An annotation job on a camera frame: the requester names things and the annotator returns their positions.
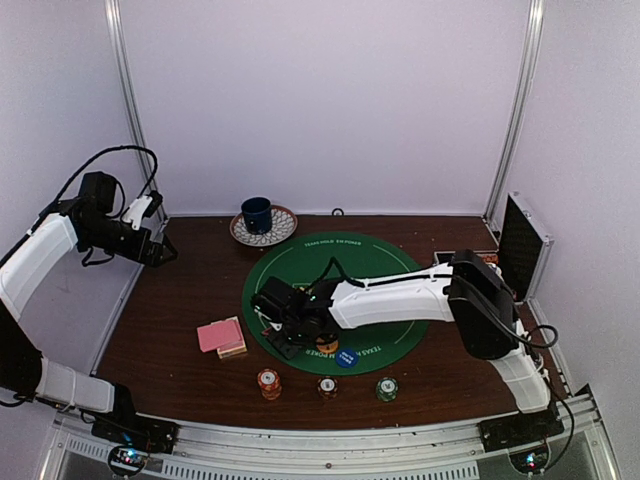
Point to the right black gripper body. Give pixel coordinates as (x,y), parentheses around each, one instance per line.
(295,333)

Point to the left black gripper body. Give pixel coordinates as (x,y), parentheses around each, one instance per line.
(125,247)

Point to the red poker chip stack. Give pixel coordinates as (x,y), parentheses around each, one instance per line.
(269,383)

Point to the orange big blind button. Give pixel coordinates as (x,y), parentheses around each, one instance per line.
(327,346)

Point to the blue small blind button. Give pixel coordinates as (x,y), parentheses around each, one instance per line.
(347,358)

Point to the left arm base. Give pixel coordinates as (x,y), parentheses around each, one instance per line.
(134,445)

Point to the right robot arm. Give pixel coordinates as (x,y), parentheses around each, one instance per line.
(466,291)

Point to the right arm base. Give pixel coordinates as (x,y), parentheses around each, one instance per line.
(525,437)

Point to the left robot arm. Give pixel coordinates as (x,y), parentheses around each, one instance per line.
(84,223)

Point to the pink playing card deck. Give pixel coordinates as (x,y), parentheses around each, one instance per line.
(221,335)

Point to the brown poker chip stack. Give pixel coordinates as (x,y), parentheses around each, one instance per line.
(327,387)

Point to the patterned ceramic saucer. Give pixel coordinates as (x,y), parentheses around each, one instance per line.
(284,224)

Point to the dark blue mug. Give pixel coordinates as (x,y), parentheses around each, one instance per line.
(256,213)

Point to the green poker chip stack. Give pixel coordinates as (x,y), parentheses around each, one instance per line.
(387,389)

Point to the aluminium poker chip case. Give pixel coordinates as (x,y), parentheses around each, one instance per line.
(523,249)

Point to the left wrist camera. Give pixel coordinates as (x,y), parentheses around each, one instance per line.
(142,207)

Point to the front aluminium rail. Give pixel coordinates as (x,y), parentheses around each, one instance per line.
(452,450)

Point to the right aluminium frame post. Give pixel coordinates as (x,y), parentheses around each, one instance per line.
(527,70)

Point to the aluminium frame post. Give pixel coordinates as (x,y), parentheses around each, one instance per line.
(116,33)
(527,70)

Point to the left aluminium frame post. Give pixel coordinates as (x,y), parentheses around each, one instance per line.
(116,33)

